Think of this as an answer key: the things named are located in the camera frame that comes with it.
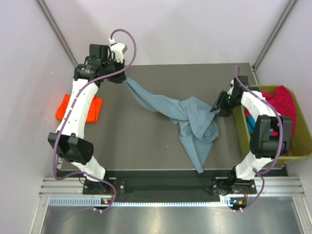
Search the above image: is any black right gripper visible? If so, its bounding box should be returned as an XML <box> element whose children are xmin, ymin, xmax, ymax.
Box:
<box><xmin>211</xmin><ymin>91</ymin><xmax>241</xmax><ymax>117</ymax></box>

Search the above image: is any light blue t shirt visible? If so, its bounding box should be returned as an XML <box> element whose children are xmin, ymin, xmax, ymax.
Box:
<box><xmin>125</xmin><ymin>78</ymin><xmax>219</xmax><ymax>174</ymax></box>

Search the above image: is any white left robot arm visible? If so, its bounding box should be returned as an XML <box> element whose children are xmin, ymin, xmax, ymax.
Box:
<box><xmin>48</xmin><ymin>42</ymin><xmax>127</xmax><ymax>194</ymax></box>

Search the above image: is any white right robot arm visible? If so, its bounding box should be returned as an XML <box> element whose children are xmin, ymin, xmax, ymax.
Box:
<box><xmin>211</xmin><ymin>75</ymin><xmax>292</xmax><ymax>193</ymax></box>

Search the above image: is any bright blue t shirt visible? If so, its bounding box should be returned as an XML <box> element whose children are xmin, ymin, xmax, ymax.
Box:
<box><xmin>246</xmin><ymin>116</ymin><xmax>255</xmax><ymax>134</ymax></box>

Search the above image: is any folded orange t shirt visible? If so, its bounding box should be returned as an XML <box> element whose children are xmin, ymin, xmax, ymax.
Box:
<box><xmin>55</xmin><ymin>94</ymin><xmax>103</xmax><ymax>123</ymax></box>

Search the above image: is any red t shirt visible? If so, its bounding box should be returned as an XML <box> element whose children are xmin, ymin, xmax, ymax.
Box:
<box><xmin>243</xmin><ymin>85</ymin><xmax>297</xmax><ymax>156</ymax></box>

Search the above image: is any olive green plastic bin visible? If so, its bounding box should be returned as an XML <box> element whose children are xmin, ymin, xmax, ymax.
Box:
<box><xmin>233</xmin><ymin>89</ymin><xmax>312</xmax><ymax>165</ymax></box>

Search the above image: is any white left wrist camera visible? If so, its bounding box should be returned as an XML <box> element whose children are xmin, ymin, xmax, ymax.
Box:
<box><xmin>109</xmin><ymin>38</ymin><xmax>128</xmax><ymax>63</ymax></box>

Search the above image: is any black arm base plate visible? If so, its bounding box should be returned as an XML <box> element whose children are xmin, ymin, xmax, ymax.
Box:
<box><xmin>82</xmin><ymin>176</ymin><xmax>256</xmax><ymax>196</ymax></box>

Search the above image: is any aluminium frame rail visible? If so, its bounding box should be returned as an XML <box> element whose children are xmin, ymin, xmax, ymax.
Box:
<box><xmin>39</xmin><ymin>176</ymin><xmax>305</xmax><ymax>197</ymax></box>

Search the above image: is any slotted grey cable duct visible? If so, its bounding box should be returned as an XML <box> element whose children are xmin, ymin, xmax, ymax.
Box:
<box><xmin>48</xmin><ymin>197</ymin><xmax>244</xmax><ymax>208</ymax></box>

